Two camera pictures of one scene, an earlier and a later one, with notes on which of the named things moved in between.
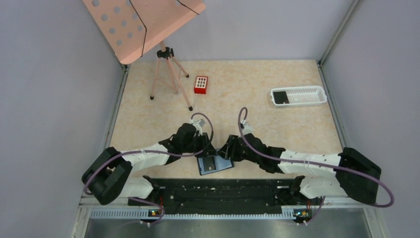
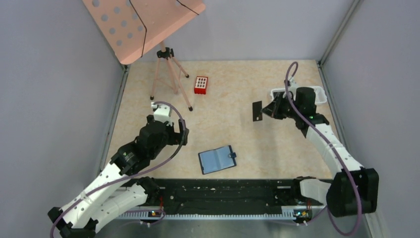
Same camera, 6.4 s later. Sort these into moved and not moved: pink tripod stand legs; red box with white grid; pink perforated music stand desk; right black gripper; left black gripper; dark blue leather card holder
Moved: right black gripper; left black gripper
Not moved: dark blue leather card holder; red box with white grid; pink perforated music stand desk; pink tripod stand legs
